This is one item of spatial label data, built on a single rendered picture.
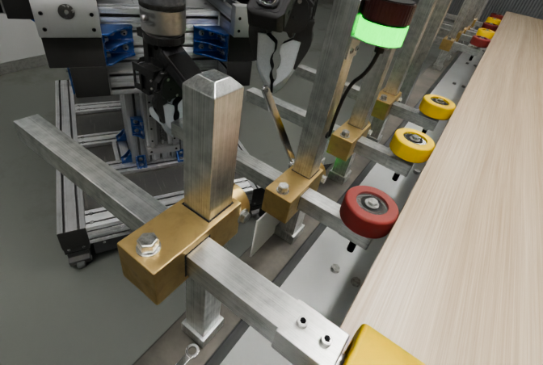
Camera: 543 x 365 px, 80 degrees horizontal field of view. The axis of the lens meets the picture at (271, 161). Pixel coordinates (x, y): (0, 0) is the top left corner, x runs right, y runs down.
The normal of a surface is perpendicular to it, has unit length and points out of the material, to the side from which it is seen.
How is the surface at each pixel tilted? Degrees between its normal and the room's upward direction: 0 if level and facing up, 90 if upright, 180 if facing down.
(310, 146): 90
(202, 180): 90
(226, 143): 90
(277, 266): 0
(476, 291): 0
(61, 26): 90
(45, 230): 0
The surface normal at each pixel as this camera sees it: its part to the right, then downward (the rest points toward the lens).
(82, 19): 0.45, 0.59
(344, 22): -0.57, 0.43
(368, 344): 0.28, -0.86
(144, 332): 0.14, -0.79
